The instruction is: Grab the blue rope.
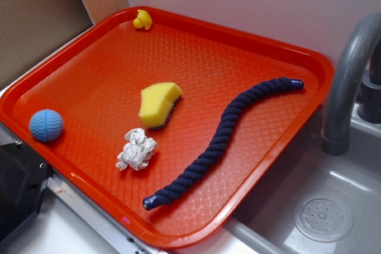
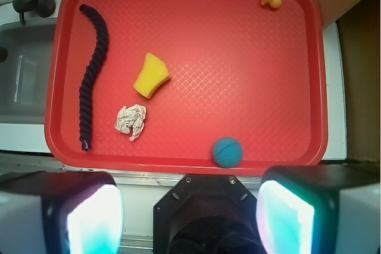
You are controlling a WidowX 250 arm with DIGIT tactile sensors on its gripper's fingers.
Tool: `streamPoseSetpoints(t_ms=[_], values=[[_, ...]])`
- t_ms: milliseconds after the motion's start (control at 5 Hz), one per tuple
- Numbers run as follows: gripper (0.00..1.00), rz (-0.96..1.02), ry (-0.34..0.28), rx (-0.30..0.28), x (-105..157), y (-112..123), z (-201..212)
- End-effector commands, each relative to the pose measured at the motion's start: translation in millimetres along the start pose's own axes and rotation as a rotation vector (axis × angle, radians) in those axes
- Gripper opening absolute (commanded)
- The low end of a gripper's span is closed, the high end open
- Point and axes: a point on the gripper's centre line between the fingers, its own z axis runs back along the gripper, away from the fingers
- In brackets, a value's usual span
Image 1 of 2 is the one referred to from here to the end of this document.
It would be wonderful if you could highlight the brown cardboard panel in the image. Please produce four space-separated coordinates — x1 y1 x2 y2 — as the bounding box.
1 0 92 88

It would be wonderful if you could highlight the dark blue twisted rope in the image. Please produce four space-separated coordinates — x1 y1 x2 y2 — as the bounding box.
142 77 305 212

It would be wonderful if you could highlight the orange plastic tray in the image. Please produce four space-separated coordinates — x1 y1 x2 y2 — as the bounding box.
1 8 333 249

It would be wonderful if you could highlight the grey toy sink basin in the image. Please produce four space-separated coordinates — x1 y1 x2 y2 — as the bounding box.
224 102 381 254

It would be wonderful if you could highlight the yellow rubber duck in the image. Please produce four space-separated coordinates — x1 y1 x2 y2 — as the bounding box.
133 10 153 30

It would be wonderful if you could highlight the yellow sponge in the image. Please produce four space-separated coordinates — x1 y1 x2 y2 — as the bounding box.
138 82 183 129

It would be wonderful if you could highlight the crumpled white paper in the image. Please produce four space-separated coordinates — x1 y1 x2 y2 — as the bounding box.
115 128 157 171

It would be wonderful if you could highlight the grey plastic faucet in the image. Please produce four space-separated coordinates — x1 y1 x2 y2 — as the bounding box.
321 12 380 156

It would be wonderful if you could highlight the blue dimpled ball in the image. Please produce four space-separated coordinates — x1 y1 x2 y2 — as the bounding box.
29 109 64 142

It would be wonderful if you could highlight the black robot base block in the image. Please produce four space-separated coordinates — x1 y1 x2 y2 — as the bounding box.
1 141 52 244

